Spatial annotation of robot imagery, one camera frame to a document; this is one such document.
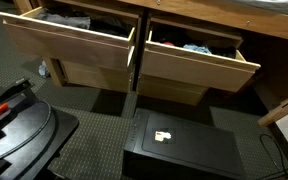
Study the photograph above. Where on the grey folded garment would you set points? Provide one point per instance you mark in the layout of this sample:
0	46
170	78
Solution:
70	20

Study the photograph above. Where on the black computer case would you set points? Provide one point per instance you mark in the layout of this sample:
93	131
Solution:
197	150

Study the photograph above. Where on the wooden drawer with red clothes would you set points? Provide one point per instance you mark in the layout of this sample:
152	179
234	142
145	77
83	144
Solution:
190	70

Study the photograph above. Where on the white striped mattress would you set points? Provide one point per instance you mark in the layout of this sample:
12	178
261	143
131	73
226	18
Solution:
284	6

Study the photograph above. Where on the wooden drawer with grey clothes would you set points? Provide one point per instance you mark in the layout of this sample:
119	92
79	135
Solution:
67	46

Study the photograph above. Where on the closed lower wooden drawer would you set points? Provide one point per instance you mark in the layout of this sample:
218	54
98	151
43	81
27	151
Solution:
170	90
94	76

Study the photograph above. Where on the wooden bed frame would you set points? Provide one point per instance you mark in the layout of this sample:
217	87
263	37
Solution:
217	13

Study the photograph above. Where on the white sticker on case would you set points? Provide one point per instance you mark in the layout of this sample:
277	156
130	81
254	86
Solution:
162	136

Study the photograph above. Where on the light blue garment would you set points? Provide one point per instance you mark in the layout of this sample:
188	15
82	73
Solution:
197	49

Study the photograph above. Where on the black garment beside red one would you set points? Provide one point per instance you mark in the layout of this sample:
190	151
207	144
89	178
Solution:
224	51

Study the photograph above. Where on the grey-blue garment on floor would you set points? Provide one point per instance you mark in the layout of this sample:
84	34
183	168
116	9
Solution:
44	70

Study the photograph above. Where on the black garment beside grey one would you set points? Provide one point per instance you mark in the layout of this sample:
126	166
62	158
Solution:
110	26

